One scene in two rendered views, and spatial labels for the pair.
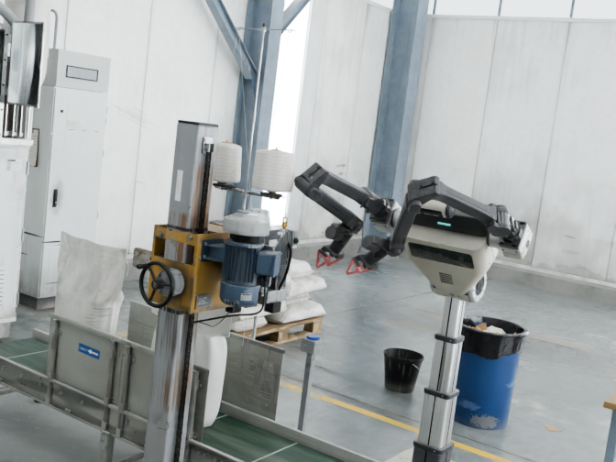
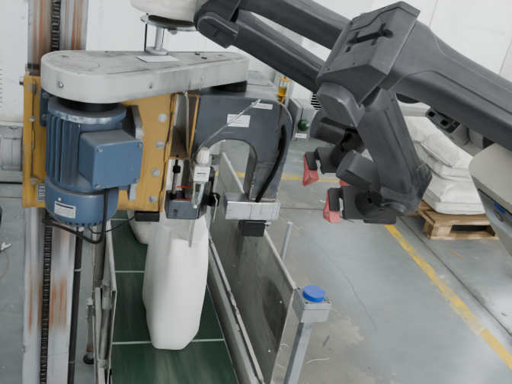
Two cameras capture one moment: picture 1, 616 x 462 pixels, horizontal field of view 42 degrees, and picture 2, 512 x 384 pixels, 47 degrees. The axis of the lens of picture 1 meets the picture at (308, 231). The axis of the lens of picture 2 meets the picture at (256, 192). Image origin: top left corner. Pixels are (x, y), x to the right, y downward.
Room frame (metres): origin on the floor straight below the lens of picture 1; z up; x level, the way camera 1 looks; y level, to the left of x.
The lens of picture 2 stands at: (2.39, -0.71, 1.73)
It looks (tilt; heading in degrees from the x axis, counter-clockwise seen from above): 25 degrees down; 36
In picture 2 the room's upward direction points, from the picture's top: 11 degrees clockwise
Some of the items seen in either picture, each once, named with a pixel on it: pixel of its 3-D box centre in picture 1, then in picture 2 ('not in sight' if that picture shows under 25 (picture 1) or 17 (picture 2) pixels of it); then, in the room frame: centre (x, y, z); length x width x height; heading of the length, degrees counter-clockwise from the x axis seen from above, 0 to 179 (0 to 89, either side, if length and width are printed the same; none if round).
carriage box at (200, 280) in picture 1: (200, 266); (95, 132); (3.23, 0.42, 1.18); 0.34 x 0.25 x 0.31; 146
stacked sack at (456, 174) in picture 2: not in sight; (448, 157); (6.40, 0.62, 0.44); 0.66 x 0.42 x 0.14; 50
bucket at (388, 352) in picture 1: (401, 370); not in sight; (5.66, -0.79, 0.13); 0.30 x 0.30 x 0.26
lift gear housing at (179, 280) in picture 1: (170, 281); (12, 147); (3.07, 0.51, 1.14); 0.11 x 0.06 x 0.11; 56
